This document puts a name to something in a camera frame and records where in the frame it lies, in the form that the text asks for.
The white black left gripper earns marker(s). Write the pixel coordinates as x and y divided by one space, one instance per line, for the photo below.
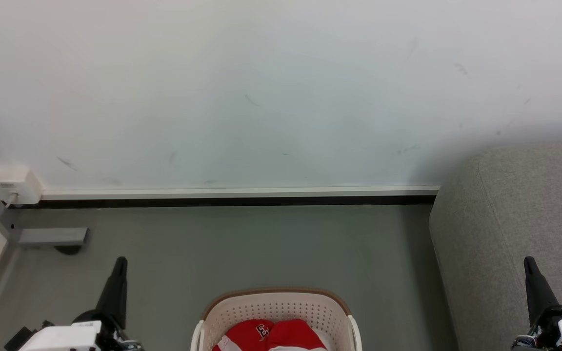
66 339

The red garment with chest logo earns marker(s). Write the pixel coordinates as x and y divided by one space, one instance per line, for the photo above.
244 336

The grey fabric sofa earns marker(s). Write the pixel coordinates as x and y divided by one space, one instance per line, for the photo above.
510 219

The black caster wheel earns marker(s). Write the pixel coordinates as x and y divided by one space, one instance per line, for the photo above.
68 249

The grey metal foot bar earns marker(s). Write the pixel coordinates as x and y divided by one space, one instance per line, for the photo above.
51 236

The black baseboard strip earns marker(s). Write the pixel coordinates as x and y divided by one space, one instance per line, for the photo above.
237 201

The cream perforated plastic laundry basket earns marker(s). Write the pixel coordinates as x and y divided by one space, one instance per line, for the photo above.
281 304

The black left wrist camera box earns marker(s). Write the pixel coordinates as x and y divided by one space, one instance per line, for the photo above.
17 339

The white wall socket box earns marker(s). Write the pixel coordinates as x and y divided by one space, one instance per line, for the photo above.
15 183

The white wall trim strip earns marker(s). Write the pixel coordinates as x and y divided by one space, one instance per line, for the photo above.
237 191

